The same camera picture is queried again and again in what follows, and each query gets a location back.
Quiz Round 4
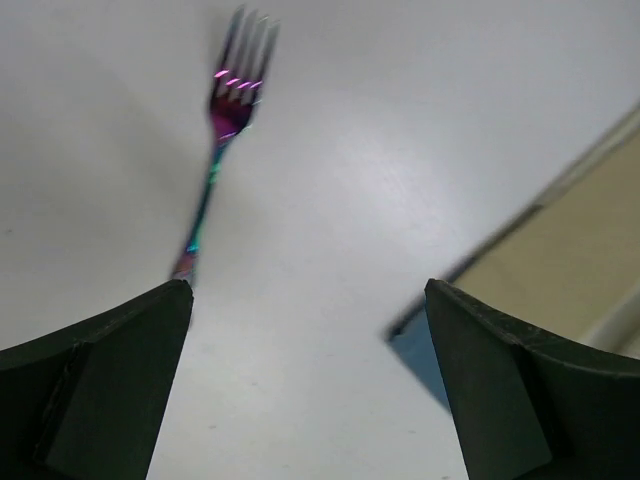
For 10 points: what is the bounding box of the iridescent rainbow fork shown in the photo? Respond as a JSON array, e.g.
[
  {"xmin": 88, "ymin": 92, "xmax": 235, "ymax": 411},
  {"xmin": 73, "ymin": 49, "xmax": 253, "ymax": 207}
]
[{"xmin": 171, "ymin": 5, "xmax": 279, "ymax": 286}]

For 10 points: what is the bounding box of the blue and tan placemat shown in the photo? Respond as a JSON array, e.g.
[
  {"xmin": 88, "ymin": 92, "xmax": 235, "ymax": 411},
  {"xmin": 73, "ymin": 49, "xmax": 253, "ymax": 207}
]
[{"xmin": 384, "ymin": 99, "xmax": 640, "ymax": 411}]

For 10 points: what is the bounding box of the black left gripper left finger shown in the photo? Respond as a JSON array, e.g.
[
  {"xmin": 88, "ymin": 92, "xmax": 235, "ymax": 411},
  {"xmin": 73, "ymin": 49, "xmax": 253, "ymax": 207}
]
[{"xmin": 1, "ymin": 280, "xmax": 193, "ymax": 479}]

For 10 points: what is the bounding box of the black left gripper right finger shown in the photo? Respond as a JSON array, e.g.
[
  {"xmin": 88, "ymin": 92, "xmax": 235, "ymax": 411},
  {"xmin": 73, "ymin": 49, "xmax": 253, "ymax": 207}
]
[{"xmin": 425, "ymin": 279, "xmax": 639, "ymax": 479}]

